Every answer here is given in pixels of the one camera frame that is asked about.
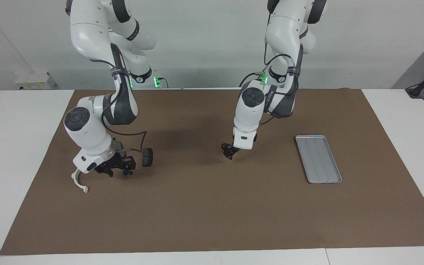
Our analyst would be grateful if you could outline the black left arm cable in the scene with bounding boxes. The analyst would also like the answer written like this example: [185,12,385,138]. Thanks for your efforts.
[264,40,301,126]

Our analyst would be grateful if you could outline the white semicircular bracket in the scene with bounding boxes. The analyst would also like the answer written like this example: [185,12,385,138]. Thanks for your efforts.
[71,169,89,194]

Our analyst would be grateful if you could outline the short dark brake pad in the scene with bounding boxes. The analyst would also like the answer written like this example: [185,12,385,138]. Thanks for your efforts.
[142,148,154,167]

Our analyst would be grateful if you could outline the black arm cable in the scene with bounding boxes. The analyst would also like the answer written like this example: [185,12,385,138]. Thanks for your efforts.
[264,40,301,126]
[102,55,148,153]

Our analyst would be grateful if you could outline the silver metal tray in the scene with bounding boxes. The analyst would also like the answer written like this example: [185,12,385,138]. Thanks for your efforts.
[295,135,343,184]

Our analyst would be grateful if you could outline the white power box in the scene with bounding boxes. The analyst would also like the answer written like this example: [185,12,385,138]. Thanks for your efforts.
[15,73,57,90]

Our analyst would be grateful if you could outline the black left base cable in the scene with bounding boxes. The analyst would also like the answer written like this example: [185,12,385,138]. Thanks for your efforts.
[239,72,262,88]

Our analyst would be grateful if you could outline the brown paper table mat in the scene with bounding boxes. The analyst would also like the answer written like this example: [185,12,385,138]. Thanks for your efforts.
[0,88,424,255]

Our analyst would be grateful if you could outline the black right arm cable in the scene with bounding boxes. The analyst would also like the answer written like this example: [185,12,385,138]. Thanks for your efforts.
[102,55,148,153]

